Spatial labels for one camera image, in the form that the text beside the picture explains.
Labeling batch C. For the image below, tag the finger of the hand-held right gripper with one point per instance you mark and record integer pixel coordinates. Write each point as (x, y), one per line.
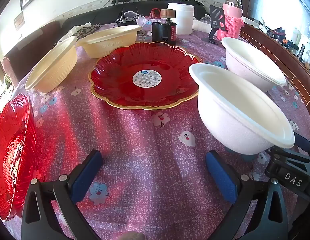
(282, 153)
(305, 143)

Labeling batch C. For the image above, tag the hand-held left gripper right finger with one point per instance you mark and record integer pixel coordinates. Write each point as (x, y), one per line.
(220, 177)

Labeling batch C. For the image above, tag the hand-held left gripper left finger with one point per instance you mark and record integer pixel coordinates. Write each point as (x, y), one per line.
(86, 175)

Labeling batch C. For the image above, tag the white paper bowl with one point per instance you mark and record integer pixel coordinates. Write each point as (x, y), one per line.
(247, 67)
(225, 120)

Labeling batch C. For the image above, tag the red glass plate with sticker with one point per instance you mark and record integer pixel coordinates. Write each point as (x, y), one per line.
(115, 80)

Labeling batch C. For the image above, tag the cream plastic bowl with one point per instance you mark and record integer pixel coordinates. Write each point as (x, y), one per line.
(51, 67)
(107, 43)

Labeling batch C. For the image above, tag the purple floral tablecloth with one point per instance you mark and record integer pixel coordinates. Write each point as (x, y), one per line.
(145, 142)

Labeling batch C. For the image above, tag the brown armchair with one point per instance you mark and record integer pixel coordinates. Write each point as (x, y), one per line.
(25, 50)

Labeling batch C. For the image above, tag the bottle with pink knitted sleeve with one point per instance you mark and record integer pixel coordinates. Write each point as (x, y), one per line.
(232, 22)

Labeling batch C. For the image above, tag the leopard print cloth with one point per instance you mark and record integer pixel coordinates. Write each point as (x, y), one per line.
(86, 31)

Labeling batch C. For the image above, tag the white box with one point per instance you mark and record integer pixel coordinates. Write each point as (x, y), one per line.
(201, 26)

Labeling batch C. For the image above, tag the black phone stand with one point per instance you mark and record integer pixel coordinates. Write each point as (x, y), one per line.
(216, 17)

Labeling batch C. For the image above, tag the black device with wooden knob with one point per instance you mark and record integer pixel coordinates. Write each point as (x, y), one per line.
(162, 33)

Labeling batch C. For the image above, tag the black round motor device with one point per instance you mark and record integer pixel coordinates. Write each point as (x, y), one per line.
(125, 21)

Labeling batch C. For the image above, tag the black leather sofa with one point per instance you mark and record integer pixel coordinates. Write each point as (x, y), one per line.
(102, 12)

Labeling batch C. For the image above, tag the white plastic jar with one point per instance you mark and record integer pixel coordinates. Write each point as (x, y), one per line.
(181, 17)

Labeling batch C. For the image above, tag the red plastic bag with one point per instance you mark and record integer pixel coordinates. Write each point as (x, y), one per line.
(155, 13)

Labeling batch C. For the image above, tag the brown wall plaque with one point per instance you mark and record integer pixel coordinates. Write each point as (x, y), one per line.
(19, 21)

